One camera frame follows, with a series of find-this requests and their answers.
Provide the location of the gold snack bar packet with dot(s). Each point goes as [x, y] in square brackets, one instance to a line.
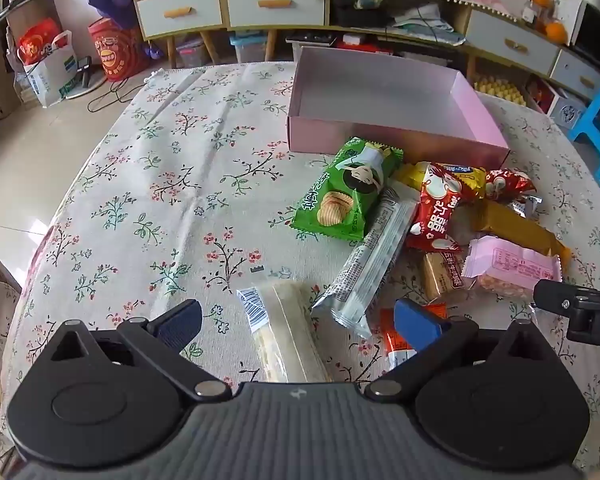
[515, 227]

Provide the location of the pink snack packet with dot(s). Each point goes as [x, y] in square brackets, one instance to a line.
[515, 265]

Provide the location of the small black device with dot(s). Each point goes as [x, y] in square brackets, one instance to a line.
[86, 72]

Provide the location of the silver foil candy wrapper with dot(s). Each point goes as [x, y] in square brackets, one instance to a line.
[526, 206]

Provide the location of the white printed box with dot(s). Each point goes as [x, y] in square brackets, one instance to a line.
[569, 109]

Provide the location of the pile of white papers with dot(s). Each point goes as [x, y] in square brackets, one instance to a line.
[427, 25]

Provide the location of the black microwave oven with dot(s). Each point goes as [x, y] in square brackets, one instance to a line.
[597, 35]

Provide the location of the brown biscuit packet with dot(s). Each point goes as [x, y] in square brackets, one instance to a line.
[442, 275]

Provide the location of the red plastic bag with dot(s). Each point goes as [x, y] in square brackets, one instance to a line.
[37, 40]

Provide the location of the large red snack packet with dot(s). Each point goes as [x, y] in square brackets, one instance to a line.
[437, 210]

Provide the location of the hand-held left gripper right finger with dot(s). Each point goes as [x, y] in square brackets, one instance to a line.
[419, 324]

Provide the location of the yellow snack packet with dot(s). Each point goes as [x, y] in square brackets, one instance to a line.
[475, 177]

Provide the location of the black flat keyboard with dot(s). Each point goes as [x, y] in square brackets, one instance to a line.
[310, 40]

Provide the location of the clear bin blue lid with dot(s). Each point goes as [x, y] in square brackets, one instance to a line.
[250, 49]

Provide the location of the long silver snack packet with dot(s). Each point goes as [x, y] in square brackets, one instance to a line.
[370, 260]

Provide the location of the orange snack packet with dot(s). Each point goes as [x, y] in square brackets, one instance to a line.
[392, 335]

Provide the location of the red round printed bag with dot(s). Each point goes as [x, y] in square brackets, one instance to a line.
[117, 50]

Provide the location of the yellow egg tray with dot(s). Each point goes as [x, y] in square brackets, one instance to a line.
[500, 90]

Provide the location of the clear cracker packet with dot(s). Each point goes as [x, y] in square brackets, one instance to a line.
[285, 325]

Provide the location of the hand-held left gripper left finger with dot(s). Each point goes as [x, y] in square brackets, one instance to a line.
[177, 325]

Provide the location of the small red snack packet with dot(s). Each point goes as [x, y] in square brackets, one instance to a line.
[510, 182]

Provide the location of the pink cardboard box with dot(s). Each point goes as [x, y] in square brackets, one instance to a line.
[380, 85]

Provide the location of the red shoebox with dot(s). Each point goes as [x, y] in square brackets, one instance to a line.
[367, 45]

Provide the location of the blue plastic stool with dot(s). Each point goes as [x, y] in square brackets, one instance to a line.
[597, 130]

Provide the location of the floral tablecloth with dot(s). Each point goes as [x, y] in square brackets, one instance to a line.
[180, 185]

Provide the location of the small black tag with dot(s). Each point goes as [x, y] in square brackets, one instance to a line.
[256, 270]

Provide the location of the wooden cabinet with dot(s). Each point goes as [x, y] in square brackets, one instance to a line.
[340, 20]

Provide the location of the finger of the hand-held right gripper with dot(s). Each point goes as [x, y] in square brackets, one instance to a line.
[555, 296]

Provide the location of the green chip packet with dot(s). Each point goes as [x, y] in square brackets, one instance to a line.
[350, 185]

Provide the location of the clear storage bin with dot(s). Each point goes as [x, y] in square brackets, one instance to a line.
[194, 54]

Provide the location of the white shopping bag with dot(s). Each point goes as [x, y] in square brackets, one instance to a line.
[50, 77]

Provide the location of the wooden desk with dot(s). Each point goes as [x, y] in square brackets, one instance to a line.
[5, 35]

